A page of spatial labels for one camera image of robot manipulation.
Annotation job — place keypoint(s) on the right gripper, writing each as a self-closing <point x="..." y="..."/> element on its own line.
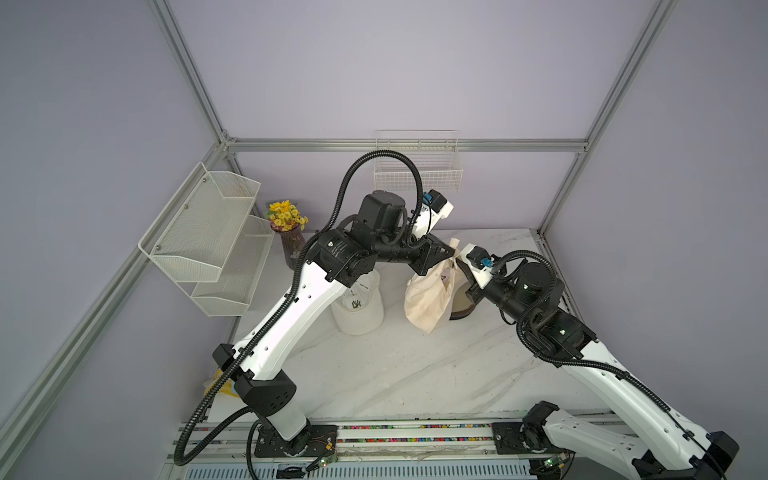
<point x="476" y="293"/>

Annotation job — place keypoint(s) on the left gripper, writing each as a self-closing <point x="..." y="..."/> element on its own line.
<point x="428" y="257"/>

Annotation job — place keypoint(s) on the cream Colorado baseball cap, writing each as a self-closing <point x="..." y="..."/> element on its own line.
<point x="428" y="299"/>

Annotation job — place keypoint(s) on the white baseball cap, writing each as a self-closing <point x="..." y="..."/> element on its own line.
<point x="360" y="310"/>

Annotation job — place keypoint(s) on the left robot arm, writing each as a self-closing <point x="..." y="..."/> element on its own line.
<point x="379" y="232"/>

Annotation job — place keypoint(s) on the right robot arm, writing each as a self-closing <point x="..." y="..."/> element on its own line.
<point x="525" y="288"/>

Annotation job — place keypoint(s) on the tan dark-brim baseball cap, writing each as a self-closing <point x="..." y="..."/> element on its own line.
<point x="462" y="306"/>

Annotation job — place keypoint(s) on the purple glass vase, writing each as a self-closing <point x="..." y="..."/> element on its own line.
<point x="292" y="241"/>

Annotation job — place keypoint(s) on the yellow flower bouquet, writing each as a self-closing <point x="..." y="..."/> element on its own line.
<point x="284" y="216"/>

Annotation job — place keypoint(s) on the white two-tier mesh shelf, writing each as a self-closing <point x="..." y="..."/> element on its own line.
<point x="209" y="242"/>

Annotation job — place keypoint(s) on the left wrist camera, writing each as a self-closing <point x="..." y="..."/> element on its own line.
<point x="435" y="207"/>

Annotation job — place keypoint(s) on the white wire wall basket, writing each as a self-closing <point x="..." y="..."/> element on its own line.
<point x="433" y="152"/>

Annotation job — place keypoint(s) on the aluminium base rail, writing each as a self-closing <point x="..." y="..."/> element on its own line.
<point x="446" y="449"/>

